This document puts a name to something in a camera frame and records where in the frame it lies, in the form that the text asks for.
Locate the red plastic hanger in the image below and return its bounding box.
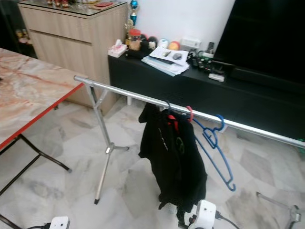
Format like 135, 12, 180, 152
185, 105, 194, 123

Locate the black t-shirt white lettering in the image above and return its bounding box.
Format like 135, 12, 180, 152
138, 103, 182, 210

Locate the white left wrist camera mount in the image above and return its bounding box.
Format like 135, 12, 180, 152
49, 216, 70, 229

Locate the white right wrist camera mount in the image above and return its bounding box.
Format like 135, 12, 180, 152
193, 199, 217, 229

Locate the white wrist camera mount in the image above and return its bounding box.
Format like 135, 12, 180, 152
193, 199, 217, 229
49, 216, 70, 229

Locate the marble top folding table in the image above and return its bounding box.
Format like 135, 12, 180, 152
0, 48, 84, 229

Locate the white wall socket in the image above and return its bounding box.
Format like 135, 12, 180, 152
181, 37, 202, 50

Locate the stack of white papers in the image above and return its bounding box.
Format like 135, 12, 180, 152
142, 46, 190, 77

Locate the white remote control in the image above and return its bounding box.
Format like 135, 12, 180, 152
209, 73, 226, 82

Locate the pink tissue box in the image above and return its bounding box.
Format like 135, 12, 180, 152
108, 40, 127, 58

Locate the light wooden cabinet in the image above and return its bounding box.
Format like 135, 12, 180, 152
18, 0, 128, 108

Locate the glass display shelf with figurines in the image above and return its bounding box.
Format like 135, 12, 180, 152
0, 0, 29, 55

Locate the black low TV console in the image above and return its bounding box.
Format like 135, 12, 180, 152
109, 53, 305, 139

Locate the silver metal clothes rack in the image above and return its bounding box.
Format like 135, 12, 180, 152
75, 75, 305, 225

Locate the blue trophy ornament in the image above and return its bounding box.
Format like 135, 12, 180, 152
129, 0, 140, 25

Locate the red flat case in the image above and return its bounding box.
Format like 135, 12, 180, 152
95, 1, 115, 8

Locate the blue plastic hanger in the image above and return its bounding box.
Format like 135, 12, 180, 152
192, 114, 237, 192

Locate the red lid glass jar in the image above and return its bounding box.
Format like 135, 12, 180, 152
128, 29, 142, 51

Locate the red hanger with dark hook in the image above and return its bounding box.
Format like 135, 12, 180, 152
164, 101, 178, 133

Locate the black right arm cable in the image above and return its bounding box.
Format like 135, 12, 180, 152
215, 212, 239, 229

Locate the black flat television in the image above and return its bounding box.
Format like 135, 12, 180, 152
213, 0, 305, 82

